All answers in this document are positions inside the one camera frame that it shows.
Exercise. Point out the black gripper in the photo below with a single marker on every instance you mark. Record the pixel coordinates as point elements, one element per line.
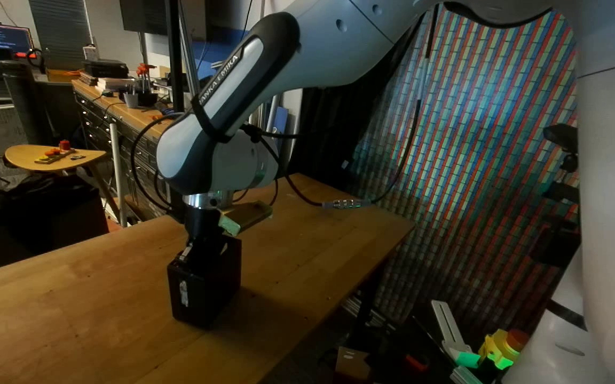
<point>207,236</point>

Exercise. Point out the black perforated box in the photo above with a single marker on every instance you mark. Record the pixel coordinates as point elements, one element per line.
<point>204,299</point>

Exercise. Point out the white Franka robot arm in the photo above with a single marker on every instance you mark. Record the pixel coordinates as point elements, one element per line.
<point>336,42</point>

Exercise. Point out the small cardboard box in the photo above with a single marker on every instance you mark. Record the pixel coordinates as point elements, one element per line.
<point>353,362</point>

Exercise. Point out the wooden top workbench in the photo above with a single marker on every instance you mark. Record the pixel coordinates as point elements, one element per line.
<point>119,113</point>

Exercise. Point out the small red object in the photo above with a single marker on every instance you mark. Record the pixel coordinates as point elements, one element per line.
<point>63,147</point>

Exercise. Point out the black vertical pole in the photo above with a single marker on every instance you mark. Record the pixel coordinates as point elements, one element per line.
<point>176,55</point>

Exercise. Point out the round wooden stool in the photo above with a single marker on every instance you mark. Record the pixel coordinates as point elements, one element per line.
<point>26,158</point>

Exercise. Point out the large striped display screen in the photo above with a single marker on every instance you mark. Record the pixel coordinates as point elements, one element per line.
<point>464,178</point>

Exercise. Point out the yellow green plastic toy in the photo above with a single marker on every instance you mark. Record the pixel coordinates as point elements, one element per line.
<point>501,347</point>

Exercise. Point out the white slotted rail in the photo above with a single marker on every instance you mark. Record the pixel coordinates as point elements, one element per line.
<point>449,325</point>

